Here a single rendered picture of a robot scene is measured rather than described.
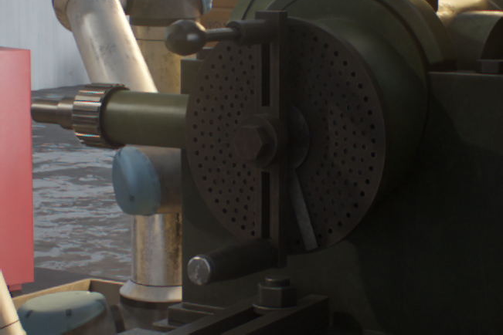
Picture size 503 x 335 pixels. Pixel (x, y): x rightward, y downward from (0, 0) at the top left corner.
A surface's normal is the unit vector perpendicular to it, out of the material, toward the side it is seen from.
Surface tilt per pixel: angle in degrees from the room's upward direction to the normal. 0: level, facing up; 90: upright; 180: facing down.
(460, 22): 31
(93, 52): 59
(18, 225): 90
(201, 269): 90
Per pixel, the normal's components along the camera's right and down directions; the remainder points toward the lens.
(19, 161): 0.60, 0.10
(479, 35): -0.38, -0.67
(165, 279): 0.10, 0.15
